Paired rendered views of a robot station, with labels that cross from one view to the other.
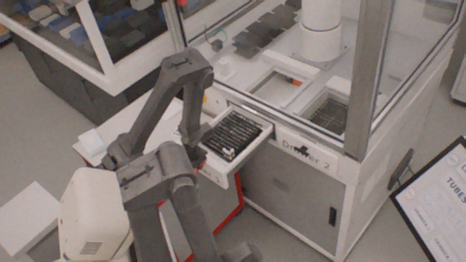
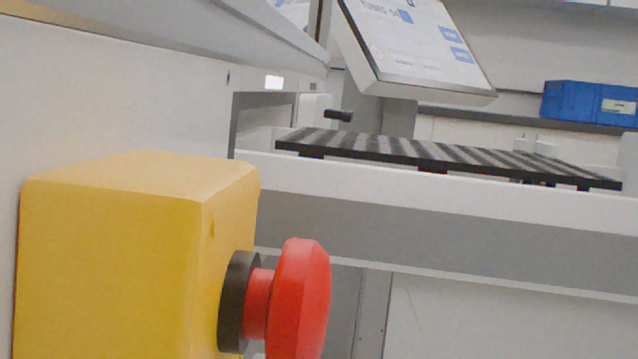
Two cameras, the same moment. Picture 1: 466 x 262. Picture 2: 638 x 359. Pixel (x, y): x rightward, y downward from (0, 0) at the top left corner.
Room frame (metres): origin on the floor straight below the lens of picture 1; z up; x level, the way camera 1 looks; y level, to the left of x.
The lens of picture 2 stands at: (1.60, 0.30, 0.94)
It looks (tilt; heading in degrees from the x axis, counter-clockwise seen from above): 9 degrees down; 225
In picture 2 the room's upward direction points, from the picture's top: 7 degrees clockwise
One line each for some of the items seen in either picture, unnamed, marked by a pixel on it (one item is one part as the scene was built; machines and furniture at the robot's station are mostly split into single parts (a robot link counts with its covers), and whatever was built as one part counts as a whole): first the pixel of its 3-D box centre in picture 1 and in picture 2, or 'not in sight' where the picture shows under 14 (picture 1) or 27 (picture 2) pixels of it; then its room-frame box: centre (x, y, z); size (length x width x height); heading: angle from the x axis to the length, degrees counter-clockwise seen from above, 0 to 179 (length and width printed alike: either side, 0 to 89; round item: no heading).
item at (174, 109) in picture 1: (170, 111); not in sight; (1.55, 0.31, 0.77); 0.13 x 0.09 x 0.02; 129
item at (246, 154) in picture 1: (234, 136); (415, 193); (1.19, 0.00, 0.86); 0.40 x 0.26 x 0.06; 131
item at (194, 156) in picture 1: (192, 152); not in sight; (1.01, 0.17, 1.01); 0.10 x 0.07 x 0.07; 131
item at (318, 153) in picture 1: (306, 150); (314, 137); (1.03, -0.29, 0.87); 0.29 x 0.02 x 0.11; 41
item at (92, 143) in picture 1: (91, 142); not in sight; (1.40, 0.71, 0.78); 0.15 x 0.10 x 0.04; 28
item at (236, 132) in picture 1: (231, 136); (427, 188); (1.19, 0.01, 0.87); 0.22 x 0.18 x 0.06; 131
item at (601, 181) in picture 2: (216, 145); (566, 168); (1.12, 0.08, 0.90); 0.18 x 0.02 x 0.01; 41
